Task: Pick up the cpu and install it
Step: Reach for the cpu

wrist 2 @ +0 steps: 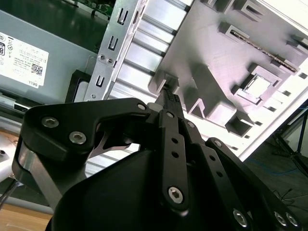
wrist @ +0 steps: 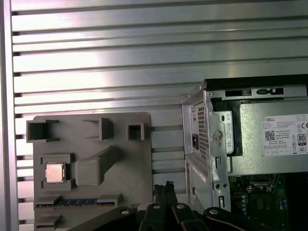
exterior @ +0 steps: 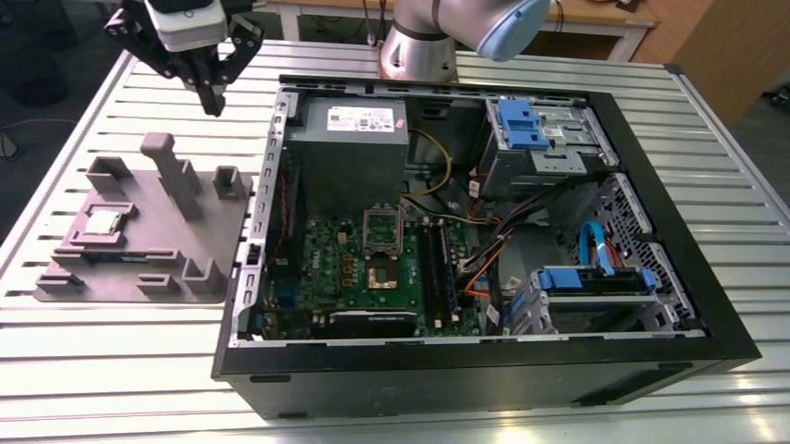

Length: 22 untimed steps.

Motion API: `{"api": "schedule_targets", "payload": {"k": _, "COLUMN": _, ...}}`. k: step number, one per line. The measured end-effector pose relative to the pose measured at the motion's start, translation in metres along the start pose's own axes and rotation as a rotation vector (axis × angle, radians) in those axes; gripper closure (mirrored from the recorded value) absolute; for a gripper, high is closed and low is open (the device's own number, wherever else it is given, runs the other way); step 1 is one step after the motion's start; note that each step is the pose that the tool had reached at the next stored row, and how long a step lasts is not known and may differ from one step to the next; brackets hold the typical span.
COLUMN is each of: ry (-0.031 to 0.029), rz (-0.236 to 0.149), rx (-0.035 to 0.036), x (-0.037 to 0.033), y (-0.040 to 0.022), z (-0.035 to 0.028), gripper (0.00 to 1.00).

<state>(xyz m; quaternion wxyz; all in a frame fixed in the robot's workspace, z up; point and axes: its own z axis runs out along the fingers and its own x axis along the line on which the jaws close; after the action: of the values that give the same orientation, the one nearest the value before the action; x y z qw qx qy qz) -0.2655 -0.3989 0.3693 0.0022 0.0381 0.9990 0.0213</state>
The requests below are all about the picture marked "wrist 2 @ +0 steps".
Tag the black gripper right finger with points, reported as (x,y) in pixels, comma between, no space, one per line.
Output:
(240,173)

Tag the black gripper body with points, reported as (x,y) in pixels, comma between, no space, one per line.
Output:
(115,197)

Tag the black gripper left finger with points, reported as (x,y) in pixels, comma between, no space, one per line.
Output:
(72,115)

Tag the silver CPU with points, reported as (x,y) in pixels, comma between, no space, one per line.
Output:
(256,87)

